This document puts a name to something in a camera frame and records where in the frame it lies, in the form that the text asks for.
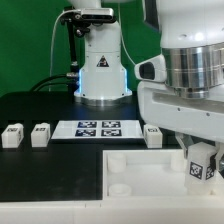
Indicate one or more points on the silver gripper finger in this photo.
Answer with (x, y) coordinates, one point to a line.
(219, 158)

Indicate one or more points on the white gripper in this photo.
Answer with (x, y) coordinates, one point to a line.
(159, 106)

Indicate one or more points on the white square tabletop tray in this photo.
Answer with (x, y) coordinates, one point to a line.
(143, 174)

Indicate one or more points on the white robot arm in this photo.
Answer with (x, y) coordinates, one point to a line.
(182, 74)

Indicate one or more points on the white sheet with markers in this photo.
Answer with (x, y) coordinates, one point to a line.
(97, 129)

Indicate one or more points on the white front barrier rail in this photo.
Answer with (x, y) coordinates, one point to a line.
(155, 210)

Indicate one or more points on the black camera stand pole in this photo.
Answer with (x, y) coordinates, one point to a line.
(74, 67)

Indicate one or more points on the black camera on stand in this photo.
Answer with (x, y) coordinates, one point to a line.
(82, 19)

